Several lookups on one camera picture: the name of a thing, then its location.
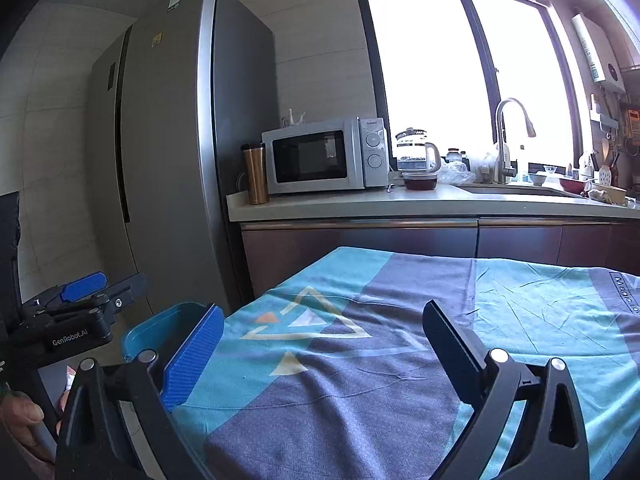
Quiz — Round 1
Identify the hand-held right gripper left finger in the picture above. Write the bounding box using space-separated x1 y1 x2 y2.
55 304 226 480

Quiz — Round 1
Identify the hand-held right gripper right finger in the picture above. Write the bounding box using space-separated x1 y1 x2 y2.
422 300 591 480

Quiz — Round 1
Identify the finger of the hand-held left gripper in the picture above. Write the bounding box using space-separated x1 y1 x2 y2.
30 271 108 311
65 273 150 328

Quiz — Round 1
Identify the blue plastic bin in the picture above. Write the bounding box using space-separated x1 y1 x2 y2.
120 301 213 363

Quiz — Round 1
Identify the person's left hand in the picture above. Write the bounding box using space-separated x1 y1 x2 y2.
0 390 71 466

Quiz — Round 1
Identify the printed blue grey tablecloth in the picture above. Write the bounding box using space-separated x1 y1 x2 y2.
170 246 640 480

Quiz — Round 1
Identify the grey refrigerator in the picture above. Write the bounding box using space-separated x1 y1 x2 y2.
87 0 278 321

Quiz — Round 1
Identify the kitchen counter cabinet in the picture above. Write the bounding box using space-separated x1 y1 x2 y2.
226 182 640 301

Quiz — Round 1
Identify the dark red bowl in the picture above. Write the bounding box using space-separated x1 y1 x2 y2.
402 171 440 191

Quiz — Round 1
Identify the steel sink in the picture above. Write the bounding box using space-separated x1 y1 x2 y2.
457 183 581 198

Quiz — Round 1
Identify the copper travel tumbler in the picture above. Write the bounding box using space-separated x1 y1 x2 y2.
241 142 271 206

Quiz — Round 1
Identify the clear plastic bag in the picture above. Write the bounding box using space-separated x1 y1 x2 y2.
440 157 476 183

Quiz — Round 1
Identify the glass electric kettle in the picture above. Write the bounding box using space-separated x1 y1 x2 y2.
395 127 442 173

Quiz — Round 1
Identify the steel kitchen faucet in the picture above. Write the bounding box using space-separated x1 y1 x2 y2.
494 97 537 184

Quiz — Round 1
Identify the silver microwave oven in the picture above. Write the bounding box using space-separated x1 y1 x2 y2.
261 116 390 196

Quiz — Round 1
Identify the kitchen window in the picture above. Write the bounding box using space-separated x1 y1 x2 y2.
352 0 588 173

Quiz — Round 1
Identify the white water heater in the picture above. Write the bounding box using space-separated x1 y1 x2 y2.
571 12 626 93

